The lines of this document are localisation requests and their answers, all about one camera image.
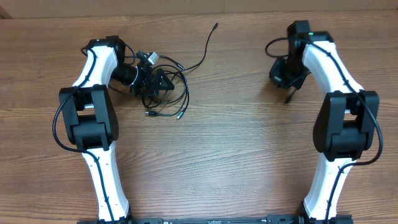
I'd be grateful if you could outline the black thin USB cable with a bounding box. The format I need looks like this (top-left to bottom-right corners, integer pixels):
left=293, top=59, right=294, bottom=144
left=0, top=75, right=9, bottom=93
left=284, top=86, right=299, bottom=106

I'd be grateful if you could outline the black cable with barrel plug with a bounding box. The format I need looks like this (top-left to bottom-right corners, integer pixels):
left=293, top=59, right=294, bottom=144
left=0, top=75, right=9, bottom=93
left=158, top=22, right=219, bottom=72

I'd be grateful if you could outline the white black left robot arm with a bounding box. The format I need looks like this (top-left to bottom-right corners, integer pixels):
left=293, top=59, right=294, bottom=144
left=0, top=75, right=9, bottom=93
left=53, top=35, right=174, bottom=223

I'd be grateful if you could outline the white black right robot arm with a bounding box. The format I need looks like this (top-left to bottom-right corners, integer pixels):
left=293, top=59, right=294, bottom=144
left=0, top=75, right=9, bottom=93
left=269, top=32, right=384, bottom=223

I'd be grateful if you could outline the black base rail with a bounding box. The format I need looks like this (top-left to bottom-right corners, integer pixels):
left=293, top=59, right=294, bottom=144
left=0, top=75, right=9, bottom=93
left=78, top=215, right=353, bottom=224

